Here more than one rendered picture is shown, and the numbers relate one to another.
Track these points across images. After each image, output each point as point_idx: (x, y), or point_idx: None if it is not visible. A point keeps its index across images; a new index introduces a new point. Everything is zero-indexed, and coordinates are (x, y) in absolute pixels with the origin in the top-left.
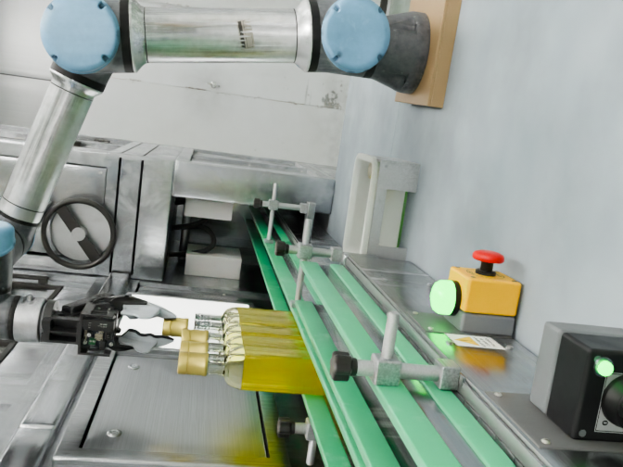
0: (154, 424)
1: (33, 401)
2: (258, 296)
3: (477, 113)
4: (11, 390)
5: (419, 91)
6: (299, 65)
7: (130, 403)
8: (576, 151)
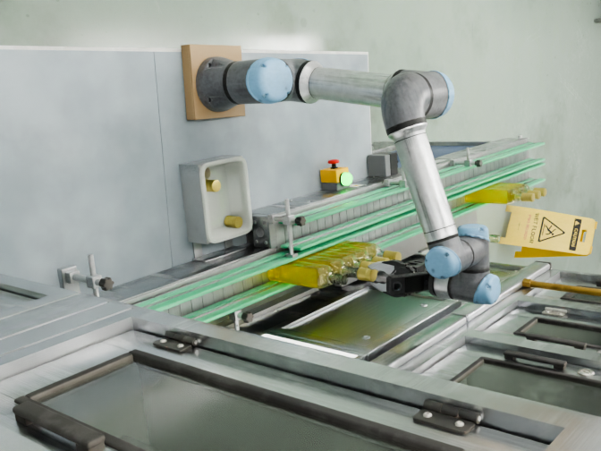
0: (399, 306)
1: (449, 327)
2: None
3: (276, 113)
4: (449, 361)
5: (232, 108)
6: (317, 99)
7: (398, 317)
8: (337, 115)
